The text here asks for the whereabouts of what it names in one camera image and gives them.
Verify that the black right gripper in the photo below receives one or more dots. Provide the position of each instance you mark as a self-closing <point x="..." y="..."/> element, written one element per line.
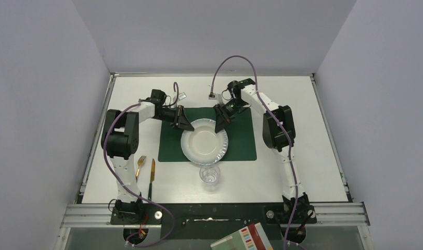
<point x="226" y="109"/>

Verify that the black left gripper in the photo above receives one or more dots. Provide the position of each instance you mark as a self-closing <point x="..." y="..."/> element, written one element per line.
<point x="178" y="117"/>

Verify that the green placemat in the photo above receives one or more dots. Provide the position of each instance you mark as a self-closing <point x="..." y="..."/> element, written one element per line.
<point x="240" y="134"/>

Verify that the white plate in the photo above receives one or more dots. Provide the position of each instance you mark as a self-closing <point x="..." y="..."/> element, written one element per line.
<point x="204" y="146"/>

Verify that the clear plastic cup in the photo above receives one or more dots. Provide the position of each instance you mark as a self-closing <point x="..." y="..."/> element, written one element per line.
<point x="210" y="177"/>

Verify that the gold knife black handle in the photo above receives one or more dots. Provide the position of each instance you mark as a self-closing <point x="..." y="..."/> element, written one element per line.
<point x="152" y="178"/>

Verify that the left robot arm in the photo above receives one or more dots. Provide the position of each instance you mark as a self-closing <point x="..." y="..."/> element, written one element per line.
<point x="120" y="139"/>

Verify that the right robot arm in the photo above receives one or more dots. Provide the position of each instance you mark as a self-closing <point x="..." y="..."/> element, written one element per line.
<point x="278" y="133"/>

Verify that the colourful booklet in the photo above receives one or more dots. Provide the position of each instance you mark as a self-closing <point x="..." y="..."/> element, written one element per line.
<point x="250" y="237"/>

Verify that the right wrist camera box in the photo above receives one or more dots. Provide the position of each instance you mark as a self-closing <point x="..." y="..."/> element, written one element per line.
<point x="213" y="96"/>

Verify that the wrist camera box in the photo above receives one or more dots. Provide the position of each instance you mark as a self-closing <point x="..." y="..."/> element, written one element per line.
<point x="213" y="96"/>
<point x="181" y="96"/>

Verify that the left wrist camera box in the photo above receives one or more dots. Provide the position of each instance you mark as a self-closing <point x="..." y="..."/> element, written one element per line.
<point x="181" y="96"/>

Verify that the gold fork black handle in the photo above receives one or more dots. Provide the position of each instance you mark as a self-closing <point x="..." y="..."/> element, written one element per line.
<point x="140" y="163"/>

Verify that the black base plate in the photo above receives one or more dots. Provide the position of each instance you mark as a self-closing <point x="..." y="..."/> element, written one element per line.
<point x="209" y="230"/>

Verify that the aluminium frame rail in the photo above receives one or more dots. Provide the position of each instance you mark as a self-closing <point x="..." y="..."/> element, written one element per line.
<point x="101" y="215"/>

